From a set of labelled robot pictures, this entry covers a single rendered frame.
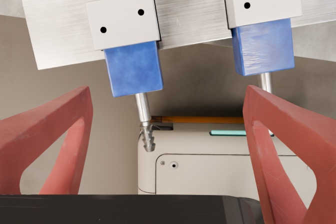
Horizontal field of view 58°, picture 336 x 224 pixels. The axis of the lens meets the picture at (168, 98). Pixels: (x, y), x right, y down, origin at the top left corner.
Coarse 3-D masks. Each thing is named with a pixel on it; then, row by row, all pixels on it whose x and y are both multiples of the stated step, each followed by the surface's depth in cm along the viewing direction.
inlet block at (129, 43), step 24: (96, 0) 22; (120, 0) 22; (144, 0) 22; (96, 24) 23; (120, 24) 23; (144, 24) 23; (96, 48) 23; (120, 48) 24; (144, 48) 24; (120, 72) 25; (144, 72) 25; (144, 96) 26; (144, 120) 26; (144, 144) 27
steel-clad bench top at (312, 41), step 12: (0, 0) 30; (12, 0) 30; (0, 12) 30; (12, 12) 30; (312, 24) 30; (324, 24) 30; (300, 36) 31; (312, 36) 31; (324, 36) 31; (300, 48) 31; (312, 48) 31; (324, 48) 31
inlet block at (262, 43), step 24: (240, 0) 22; (264, 0) 22; (288, 0) 22; (240, 24) 23; (264, 24) 24; (288, 24) 24; (240, 48) 24; (264, 48) 24; (288, 48) 24; (240, 72) 25; (264, 72) 25
